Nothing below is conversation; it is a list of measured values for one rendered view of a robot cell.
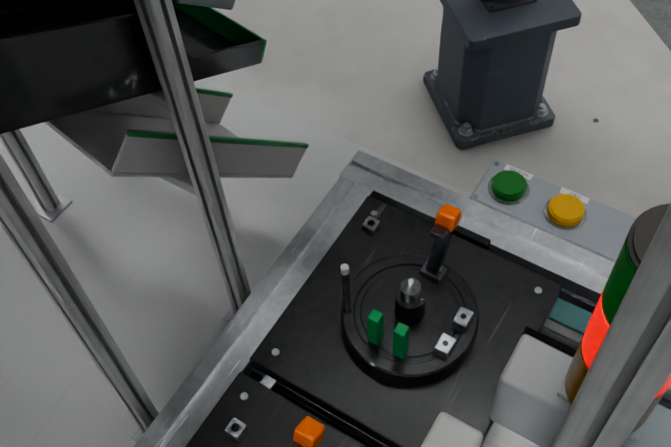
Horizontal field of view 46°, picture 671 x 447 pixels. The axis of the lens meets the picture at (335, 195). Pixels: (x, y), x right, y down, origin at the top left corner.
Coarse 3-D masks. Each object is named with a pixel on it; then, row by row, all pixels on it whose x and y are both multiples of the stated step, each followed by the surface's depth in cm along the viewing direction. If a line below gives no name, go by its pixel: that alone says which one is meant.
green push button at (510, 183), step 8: (496, 176) 93; (504, 176) 93; (512, 176) 93; (520, 176) 93; (496, 184) 92; (504, 184) 92; (512, 184) 92; (520, 184) 92; (496, 192) 92; (504, 192) 91; (512, 192) 91; (520, 192) 91; (504, 200) 92; (512, 200) 92
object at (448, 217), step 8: (448, 208) 79; (440, 216) 78; (448, 216) 78; (456, 216) 78; (440, 224) 78; (448, 224) 78; (456, 224) 79; (432, 232) 77; (440, 232) 77; (448, 232) 79; (440, 240) 80; (448, 240) 80; (432, 248) 81; (440, 248) 80; (432, 256) 81; (440, 256) 81; (432, 264) 82; (440, 264) 81
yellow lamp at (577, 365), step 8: (576, 352) 45; (576, 360) 44; (568, 368) 47; (576, 368) 44; (584, 368) 43; (568, 376) 46; (576, 376) 44; (584, 376) 43; (568, 384) 46; (576, 384) 45; (568, 392) 46; (576, 392) 45
